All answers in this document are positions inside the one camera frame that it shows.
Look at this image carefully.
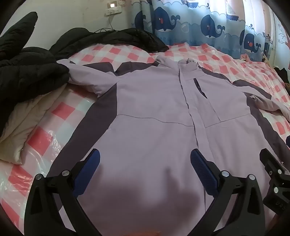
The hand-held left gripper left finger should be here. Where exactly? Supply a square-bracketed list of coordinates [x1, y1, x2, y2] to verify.
[24, 148, 101, 236]

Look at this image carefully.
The pink checkered bed cover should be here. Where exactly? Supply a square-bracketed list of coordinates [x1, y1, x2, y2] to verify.
[0, 42, 290, 227]

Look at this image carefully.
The cream quilt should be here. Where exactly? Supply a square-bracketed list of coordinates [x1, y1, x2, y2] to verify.
[0, 85, 68, 165]

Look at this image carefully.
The blue whale print curtain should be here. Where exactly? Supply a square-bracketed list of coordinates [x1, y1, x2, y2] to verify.
[130, 0, 276, 60]

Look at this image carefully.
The dark clothes heap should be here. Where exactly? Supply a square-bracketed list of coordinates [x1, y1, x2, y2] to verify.
[273, 66, 290, 83]

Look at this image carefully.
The black puffer jacket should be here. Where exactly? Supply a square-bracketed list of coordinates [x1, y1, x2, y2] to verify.
[0, 11, 70, 103]

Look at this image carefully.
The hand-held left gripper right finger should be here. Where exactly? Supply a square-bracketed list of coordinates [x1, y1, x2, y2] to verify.
[190, 148, 266, 236]

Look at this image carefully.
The lilac and purple jacket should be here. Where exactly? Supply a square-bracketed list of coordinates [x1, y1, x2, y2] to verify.
[49, 54, 290, 236]

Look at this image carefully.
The white wardrobe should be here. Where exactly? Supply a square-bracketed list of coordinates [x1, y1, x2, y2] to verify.
[271, 11, 290, 68]

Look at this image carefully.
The white wall socket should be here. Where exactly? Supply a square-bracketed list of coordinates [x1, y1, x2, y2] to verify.
[105, 7, 124, 16]

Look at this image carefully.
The black thin jacket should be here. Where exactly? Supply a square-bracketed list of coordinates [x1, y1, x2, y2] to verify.
[49, 28, 169, 60]

